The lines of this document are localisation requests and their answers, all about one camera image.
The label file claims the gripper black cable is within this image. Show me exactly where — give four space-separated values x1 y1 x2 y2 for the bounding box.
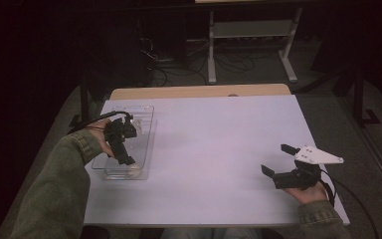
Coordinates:
68 110 134 135
319 169 381 239

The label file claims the clear plastic container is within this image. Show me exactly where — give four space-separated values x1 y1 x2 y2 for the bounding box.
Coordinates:
92 105 157 181

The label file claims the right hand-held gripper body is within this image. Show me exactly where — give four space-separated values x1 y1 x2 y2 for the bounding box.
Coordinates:
272 144 345 191

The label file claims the black metal stand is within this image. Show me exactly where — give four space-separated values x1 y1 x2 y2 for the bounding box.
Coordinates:
69 75 95 128
330 62 381 127

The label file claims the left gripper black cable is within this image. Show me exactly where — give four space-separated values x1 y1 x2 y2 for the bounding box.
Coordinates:
68 110 134 135

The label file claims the white metal table frame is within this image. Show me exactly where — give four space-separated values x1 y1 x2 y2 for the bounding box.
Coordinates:
207 7 303 86

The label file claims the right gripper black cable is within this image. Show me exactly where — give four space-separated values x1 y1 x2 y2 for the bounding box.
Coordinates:
319 169 381 239

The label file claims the person's left hand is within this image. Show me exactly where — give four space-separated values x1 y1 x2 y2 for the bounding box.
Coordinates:
88 119 115 158

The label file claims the person's right hand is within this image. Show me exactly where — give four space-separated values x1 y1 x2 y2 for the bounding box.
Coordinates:
283 180 329 205

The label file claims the tangle of floor cables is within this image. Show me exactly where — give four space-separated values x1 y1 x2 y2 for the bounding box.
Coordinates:
138 36 257 88

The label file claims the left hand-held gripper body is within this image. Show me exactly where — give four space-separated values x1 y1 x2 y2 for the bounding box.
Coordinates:
103 114 138 144

